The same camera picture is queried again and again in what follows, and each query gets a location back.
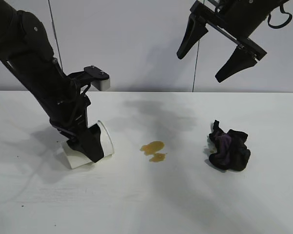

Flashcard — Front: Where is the white paper cup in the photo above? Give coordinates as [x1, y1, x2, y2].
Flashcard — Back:
[60, 120, 116, 170]

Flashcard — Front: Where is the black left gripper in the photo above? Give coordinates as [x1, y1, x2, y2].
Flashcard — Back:
[39, 73, 106, 163]

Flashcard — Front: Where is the dark purple cloth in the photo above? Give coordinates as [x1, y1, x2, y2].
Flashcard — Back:
[208, 119, 251, 173]

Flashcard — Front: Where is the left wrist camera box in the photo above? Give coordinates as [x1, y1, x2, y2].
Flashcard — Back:
[84, 65, 111, 91]

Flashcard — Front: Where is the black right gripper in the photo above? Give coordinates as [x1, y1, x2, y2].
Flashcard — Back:
[176, 0, 290, 83]

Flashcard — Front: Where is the thin hanging background cable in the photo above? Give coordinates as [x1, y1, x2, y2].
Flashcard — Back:
[192, 39, 201, 93]
[47, 0, 63, 69]

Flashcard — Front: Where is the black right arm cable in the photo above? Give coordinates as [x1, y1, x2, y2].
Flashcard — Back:
[267, 4, 293, 28]

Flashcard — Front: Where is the brown liquid spill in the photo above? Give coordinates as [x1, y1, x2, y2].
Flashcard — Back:
[140, 140, 167, 163]

